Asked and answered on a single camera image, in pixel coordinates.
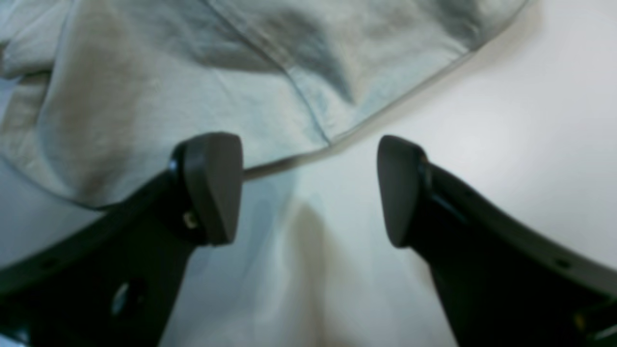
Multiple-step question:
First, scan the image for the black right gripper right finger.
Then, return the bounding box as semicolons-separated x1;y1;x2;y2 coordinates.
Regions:
377;135;617;347

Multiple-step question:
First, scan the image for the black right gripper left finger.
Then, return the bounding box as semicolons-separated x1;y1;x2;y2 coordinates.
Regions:
1;132;244;347

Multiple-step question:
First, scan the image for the beige grey t-shirt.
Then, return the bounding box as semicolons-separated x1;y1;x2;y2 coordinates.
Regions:
1;0;527;207

